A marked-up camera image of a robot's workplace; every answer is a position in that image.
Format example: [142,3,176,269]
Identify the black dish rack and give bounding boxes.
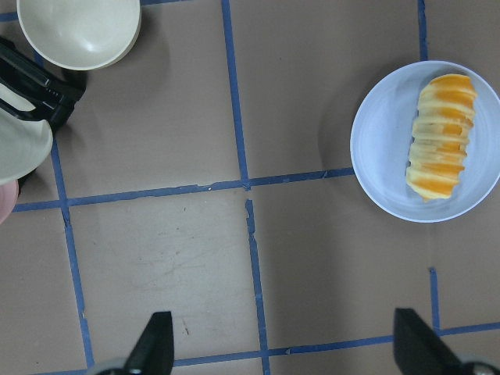
[1,38,84,137]

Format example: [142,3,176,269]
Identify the orange glazed bread roll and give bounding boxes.
[405,73,477,202]

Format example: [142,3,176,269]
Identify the cream plate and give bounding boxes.
[0,84,54,187]

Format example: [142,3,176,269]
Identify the blue plate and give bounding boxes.
[350,61,499,223]

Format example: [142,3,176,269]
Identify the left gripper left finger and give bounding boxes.
[123,312,173,375]

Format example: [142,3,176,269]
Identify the cream bowl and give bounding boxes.
[16,1,141,70]

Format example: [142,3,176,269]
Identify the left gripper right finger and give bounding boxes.
[393,308,464,375]

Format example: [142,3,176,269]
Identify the pink plate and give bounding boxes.
[0,180,19,223]

